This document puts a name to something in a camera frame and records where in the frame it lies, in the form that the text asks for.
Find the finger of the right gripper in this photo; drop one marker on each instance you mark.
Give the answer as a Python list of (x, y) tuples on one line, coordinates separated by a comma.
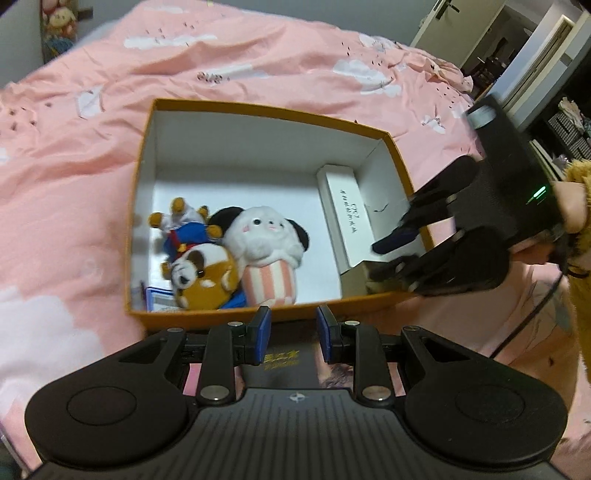
[(468, 261), (429, 204)]

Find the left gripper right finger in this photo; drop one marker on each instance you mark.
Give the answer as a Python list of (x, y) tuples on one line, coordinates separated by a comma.
[(329, 334)]

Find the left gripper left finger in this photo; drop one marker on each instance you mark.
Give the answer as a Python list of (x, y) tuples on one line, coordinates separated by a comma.
[(257, 336)]

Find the illustrated art card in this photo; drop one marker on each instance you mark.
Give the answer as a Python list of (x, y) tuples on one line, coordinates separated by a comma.
[(341, 376)]

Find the dark grey small box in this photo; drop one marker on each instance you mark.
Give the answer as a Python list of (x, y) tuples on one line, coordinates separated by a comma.
[(290, 361)]

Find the right human hand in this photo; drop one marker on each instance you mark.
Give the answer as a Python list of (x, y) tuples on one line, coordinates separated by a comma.
[(573, 247)]

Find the brown white puppy plush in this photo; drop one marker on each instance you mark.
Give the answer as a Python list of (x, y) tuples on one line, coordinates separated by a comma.
[(202, 276)]

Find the white dog plush toy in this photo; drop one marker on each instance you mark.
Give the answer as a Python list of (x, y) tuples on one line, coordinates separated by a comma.
[(268, 248)]

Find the long white paper box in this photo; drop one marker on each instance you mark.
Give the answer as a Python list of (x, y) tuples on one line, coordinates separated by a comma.
[(346, 216)]

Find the orange cardboard storage box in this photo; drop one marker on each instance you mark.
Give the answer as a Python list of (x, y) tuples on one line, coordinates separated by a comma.
[(237, 206)]

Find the blue white bear plush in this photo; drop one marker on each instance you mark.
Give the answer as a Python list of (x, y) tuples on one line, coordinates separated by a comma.
[(184, 227)]

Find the white room door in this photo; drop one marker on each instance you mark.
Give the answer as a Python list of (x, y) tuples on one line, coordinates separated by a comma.
[(454, 28)]

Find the pink patterned bed duvet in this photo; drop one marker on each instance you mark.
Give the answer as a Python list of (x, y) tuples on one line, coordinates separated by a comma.
[(71, 133)]

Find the hanging plush toy organizer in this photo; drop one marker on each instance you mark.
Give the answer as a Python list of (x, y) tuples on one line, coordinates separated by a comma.
[(58, 27)]

